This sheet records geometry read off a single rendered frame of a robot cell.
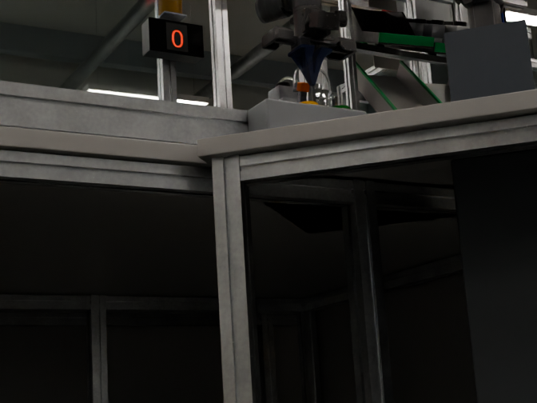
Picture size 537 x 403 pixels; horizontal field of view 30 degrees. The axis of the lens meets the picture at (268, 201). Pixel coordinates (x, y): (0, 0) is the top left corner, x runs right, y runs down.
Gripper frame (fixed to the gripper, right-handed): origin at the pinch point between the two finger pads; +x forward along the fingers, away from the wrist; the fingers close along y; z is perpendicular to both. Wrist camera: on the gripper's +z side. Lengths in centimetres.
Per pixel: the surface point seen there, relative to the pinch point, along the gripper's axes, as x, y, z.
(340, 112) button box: 13.9, -3.7, 14.0
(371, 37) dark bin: -12.7, 20.6, -7.4
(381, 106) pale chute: 3.3, 20.8, -6.2
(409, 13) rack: -33, 51, -31
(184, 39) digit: -11.2, -17.5, -20.1
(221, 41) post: -58, 43, -118
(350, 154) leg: 28.3, -15.8, 33.5
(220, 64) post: -50, 42, -118
